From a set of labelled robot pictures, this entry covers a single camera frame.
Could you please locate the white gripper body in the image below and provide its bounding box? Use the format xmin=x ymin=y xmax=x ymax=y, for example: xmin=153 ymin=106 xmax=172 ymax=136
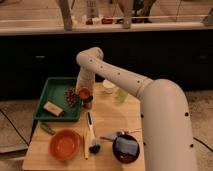
xmin=76 ymin=67 xmax=95 ymax=92

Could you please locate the red apple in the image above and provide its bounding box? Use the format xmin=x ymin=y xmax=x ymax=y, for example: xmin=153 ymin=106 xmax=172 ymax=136
xmin=79 ymin=88 xmax=90 ymax=100

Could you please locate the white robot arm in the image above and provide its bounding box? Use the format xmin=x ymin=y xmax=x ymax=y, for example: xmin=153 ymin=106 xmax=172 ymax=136
xmin=76 ymin=47 xmax=198 ymax=171

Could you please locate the metal cup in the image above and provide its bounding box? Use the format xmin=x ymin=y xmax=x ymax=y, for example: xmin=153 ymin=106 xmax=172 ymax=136
xmin=83 ymin=96 xmax=93 ymax=109

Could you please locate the green translucent cup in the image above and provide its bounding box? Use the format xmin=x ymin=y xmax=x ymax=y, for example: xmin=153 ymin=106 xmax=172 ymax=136
xmin=115 ymin=88 xmax=128 ymax=103

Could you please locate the bunch of dark grapes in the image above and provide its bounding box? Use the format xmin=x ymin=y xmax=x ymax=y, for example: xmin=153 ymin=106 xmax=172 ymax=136
xmin=65 ymin=87 xmax=77 ymax=107

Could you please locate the green plastic tray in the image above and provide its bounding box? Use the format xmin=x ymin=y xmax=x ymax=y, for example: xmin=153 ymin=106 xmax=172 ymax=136
xmin=34 ymin=77 xmax=82 ymax=122

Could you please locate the beige sponge block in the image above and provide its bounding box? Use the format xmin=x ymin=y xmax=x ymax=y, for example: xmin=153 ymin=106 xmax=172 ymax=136
xmin=43 ymin=102 xmax=63 ymax=116

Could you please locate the green pepper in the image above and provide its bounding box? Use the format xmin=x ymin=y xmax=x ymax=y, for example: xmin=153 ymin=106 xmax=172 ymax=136
xmin=40 ymin=123 xmax=55 ymax=135

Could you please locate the metal spoon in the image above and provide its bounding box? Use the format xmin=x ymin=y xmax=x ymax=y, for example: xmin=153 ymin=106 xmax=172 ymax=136
xmin=116 ymin=130 xmax=142 ymax=136

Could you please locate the grey spatula piece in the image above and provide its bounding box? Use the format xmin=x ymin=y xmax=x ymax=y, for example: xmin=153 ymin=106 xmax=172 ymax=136
xmin=100 ymin=133 xmax=117 ymax=141

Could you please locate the orange bowl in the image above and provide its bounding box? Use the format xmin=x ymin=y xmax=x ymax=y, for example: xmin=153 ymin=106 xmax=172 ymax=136
xmin=48 ymin=129 xmax=81 ymax=161

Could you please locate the black plate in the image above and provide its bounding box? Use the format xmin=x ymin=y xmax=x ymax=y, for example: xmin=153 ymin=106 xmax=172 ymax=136
xmin=112 ymin=135 xmax=140 ymax=164

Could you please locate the blue cloth on plate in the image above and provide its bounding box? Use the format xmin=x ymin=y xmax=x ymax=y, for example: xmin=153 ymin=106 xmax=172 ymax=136
xmin=115 ymin=137 xmax=138 ymax=155

